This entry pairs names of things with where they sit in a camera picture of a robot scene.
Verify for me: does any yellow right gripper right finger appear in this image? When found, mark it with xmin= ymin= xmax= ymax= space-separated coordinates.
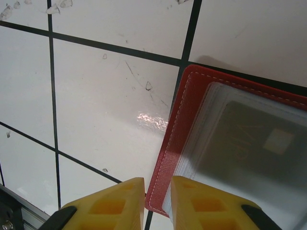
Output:
xmin=169 ymin=176 xmax=281 ymax=230

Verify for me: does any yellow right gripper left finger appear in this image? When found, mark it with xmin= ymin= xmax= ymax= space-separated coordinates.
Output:
xmin=44 ymin=177 xmax=146 ymax=230

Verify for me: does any red leather card holder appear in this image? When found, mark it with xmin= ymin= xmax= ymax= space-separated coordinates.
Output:
xmin=145 ymin=64 xmax=307 ymax=230

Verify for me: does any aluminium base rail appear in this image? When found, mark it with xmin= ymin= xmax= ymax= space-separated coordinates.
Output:
xmin=0 ymin=184 xmax=52 ymax=230

